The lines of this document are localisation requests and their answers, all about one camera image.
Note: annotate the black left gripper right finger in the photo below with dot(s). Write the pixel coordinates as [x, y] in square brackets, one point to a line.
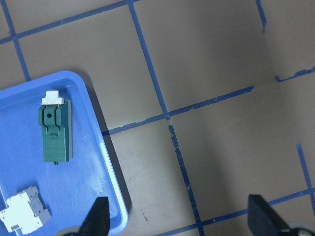
[263, 220]

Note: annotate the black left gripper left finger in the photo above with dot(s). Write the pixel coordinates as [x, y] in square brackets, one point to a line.
[97, 221]

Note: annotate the blue plastic tray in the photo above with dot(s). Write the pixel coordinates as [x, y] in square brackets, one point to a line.
[67, 190]

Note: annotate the white grey circuit breaker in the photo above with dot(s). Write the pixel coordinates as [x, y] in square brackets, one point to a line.
[25, 212]

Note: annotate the green white switch module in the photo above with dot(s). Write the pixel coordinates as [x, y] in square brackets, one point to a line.
[54, 117]

